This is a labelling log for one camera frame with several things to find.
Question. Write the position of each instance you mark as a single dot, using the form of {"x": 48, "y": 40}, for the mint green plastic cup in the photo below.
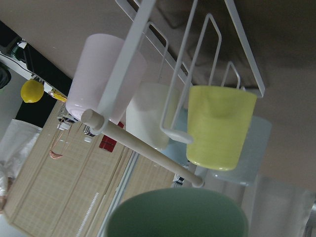
{"x": 178, "y": 212}

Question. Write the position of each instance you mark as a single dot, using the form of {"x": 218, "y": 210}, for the cream white plastic cup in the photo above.
{"x": 144, "y": 112}

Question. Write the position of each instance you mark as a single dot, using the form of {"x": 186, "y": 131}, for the light blue plastic cup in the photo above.
{"x": 176, "y": 151}

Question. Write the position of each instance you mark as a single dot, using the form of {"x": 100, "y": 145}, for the yellow plastic cup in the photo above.
{"x": 218, "y": 121}

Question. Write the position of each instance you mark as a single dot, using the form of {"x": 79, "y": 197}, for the pink plastic cup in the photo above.
{"x": 97, "y": 60}

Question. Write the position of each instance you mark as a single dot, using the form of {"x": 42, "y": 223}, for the grey plastic cup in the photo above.
{"x": 251, "y": 155}

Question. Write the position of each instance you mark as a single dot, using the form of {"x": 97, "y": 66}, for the yellow lemon toy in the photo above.
{"x": 32, "y": 91}

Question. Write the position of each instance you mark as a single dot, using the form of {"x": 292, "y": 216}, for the white wire cup rack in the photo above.
{"x": 100, "y": 123}

